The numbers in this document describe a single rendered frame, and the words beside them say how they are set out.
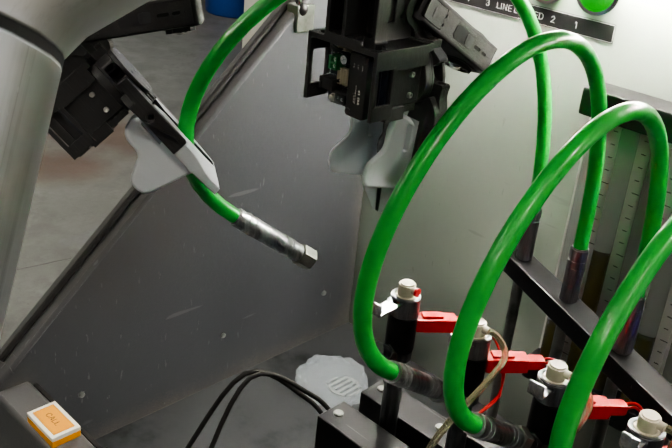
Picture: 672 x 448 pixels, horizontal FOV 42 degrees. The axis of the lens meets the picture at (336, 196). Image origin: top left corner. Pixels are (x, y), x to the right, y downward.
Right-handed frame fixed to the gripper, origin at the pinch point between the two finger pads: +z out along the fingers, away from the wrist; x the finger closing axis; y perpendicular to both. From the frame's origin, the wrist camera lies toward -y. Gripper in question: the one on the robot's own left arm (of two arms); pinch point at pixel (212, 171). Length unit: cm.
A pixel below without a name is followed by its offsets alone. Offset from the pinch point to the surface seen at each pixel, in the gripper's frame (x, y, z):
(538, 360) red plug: 7.1, -10.4, 30.6
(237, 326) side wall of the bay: -32.4, 14.4, 22.1
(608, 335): 30.0, -13.4, 18.2
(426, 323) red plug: 1.0, -5.0, 23.7
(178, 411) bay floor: -26.5, 25.8, 23.5
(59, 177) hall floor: -302, 78, 4
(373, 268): 18.9, -5.4, 9.5
